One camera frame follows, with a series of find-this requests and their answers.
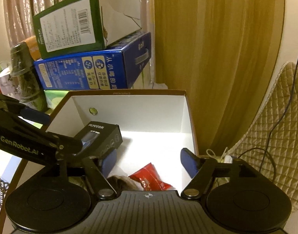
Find white appliance box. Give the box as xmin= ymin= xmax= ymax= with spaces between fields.
xmin=0 ymin=67 xmax=21 ymax=100

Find blue milk carton box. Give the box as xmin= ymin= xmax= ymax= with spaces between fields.
xmin=35 ymin=31 xmax=152 ymax=90

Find leopard hair claw clip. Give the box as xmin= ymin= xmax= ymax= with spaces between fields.
xmin=0 ymin=179 xmax=9 ymax=205

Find black power cable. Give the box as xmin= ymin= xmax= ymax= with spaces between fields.
xmin=236 ymin=37 xmax=298 ymax=183

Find light green tissue box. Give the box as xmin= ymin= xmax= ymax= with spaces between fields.
xmin=44 ymin=90 xmax=68 ymax=109

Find red snack packet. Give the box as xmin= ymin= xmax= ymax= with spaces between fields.
xmin=129 ymin=163 xmax=173 ymax=191

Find brown hair scrunchie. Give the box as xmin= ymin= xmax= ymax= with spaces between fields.
xmin=107 ymin=175 xmax=139 ymax=193

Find black shaver box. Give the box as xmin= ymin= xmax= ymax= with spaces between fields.
xmin=74 ymin=121 xmax=123 ymax=160

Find brown white storage box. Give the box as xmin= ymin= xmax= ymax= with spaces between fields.
xmin=0 ymin=90 xmax=205 ymax=233

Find quilted chair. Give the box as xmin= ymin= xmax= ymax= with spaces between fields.
xmin=228 ymin=62 xmax=298 ymax=212

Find dark stacked pots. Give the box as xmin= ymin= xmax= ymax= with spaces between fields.
xmin=10 ymin=42 xmax=48 ymax=112

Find green top box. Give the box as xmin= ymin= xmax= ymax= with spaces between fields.
xmin=32 ymin=0 xmax=141 ymax=59

